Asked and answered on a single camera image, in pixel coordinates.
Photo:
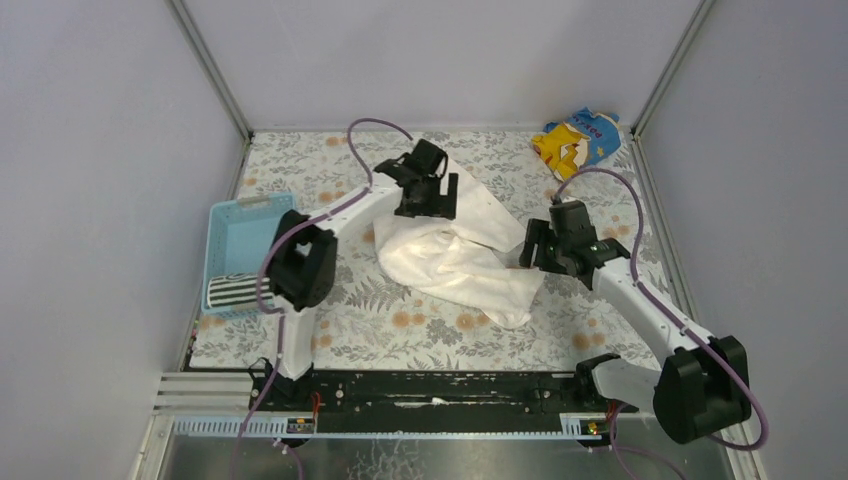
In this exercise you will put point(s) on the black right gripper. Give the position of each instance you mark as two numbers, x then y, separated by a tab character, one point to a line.
539	249

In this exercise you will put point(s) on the light blue plastic basket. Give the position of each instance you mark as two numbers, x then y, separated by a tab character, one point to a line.
239	235

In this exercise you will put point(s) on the green white striped towel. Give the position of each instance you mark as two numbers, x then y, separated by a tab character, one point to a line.
236	289

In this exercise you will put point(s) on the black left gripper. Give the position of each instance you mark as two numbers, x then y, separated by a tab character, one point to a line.
427	201

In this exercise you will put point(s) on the blue yellow cartoon towel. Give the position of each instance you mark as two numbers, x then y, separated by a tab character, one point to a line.
585	139

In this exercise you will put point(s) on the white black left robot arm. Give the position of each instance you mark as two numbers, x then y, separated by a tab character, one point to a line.
301	265

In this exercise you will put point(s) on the floral patterned table mat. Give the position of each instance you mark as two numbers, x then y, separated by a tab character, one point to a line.
372	322

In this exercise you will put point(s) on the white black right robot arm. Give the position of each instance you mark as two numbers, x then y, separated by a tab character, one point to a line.
701	386

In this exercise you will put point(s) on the white fluffy towel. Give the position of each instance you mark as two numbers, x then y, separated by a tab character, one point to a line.
470	260

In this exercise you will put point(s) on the white slotted cable duct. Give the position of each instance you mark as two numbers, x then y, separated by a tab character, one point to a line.
556	426

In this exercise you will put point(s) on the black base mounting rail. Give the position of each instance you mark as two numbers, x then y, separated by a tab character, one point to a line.
490	396

